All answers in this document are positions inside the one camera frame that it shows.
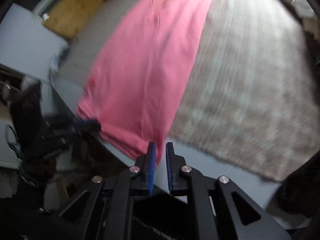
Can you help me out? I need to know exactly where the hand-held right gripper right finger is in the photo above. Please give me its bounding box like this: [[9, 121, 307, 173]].
[[165, 142, 292, 240]]

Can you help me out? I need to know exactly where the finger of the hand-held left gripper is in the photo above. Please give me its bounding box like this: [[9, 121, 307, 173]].
[[71, 119, 99, 127], [72, 124, 102, 134]]

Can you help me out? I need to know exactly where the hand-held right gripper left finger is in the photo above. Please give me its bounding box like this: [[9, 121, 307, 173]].
[[59, 142, 157, 240]]

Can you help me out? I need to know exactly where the pink t-shirt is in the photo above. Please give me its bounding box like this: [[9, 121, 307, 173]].
[[76, 0, 220, 165]]

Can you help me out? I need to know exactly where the grey cabinet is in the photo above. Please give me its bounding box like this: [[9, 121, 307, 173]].
[[0, 3, 69, 84]]

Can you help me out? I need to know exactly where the plaid beige blanket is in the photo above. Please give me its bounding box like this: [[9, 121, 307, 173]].
[[60, 0, 320, 182]]

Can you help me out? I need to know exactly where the pine wood panel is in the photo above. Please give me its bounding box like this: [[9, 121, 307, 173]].
[[43, 0, 104, 39]]

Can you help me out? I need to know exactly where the black garment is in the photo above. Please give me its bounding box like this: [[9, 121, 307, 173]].
[[299, 12, 320, 80]]

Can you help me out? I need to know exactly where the white garment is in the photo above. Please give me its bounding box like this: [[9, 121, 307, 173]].
[[291, 0, 312, 10]]

